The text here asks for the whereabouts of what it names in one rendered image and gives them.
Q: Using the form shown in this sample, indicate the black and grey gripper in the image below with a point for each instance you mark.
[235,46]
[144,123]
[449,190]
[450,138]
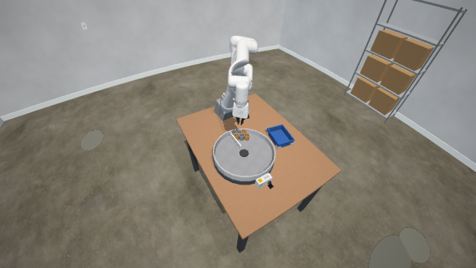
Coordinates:
[240,112]

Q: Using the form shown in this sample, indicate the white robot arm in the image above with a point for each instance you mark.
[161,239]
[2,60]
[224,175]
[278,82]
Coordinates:
[240,48]

